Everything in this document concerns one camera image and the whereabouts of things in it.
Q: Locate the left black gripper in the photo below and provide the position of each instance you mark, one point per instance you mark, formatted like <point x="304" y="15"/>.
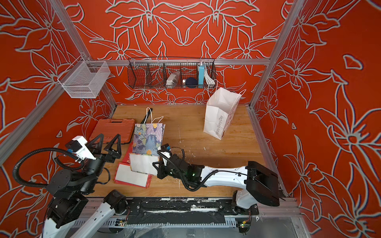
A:
<point x="110" y="158"/>

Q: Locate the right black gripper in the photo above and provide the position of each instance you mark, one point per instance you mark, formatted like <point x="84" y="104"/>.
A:
<point x="161" y="172"/>

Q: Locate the red RICH paper bag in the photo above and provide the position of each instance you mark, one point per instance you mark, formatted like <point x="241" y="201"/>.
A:
<point x="124" y="175"/>

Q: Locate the floral patterned paper bag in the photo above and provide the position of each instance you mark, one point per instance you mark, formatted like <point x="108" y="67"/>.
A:
<point x="147" y="138"/>

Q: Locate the white paper bag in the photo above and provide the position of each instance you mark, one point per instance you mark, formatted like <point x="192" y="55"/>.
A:
<point x="220" y="110"/>

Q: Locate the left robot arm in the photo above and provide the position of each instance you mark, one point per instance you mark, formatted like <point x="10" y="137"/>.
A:
<point x="70" y="186"/>

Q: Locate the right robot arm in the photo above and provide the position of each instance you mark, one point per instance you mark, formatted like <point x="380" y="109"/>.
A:
<point x="257" y="183"/>

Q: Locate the orange plastic tool case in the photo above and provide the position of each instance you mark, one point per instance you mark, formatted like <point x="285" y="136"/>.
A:
<point x="110" y="128"/>

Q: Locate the dark green scraper tool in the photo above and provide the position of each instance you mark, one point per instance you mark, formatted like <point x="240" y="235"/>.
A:
<point x="147" y="115"/>

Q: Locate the dark blue round object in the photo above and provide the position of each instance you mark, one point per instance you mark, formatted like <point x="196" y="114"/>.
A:
<point x="191" y="82"/>

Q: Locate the silver pouch in basket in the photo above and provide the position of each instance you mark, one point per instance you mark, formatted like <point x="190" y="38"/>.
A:
<point x="173" y="79"/>

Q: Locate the light blue box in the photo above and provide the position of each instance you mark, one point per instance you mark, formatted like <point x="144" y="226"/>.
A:
<point x="201" y="72"/>

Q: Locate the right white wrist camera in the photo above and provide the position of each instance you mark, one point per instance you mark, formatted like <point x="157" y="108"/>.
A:
<point x="166" y="151"/>

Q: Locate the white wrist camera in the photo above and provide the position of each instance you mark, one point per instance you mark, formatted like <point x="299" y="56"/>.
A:
<point x="77" y="146"/>
<point x="166" y="151"/>

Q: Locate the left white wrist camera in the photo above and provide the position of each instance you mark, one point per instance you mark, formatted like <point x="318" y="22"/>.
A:
<point x="77" y="146"/>

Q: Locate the white wire mesh basket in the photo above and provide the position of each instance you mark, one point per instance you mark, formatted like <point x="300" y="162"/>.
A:
<point x="85" y="79"/>

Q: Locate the black wire wall basket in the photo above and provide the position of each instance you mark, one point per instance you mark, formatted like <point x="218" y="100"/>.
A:
<point x="152" y="73"/>

